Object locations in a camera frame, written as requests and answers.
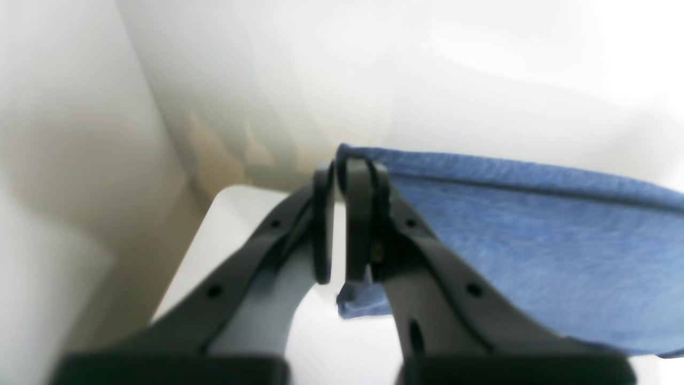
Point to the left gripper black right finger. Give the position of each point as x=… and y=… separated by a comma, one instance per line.
x=454, y=328

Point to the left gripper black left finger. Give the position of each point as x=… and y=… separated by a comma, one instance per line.
x=233, y=327

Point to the dark blue printed T-shirt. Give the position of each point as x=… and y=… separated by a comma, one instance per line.
x=590, y=255

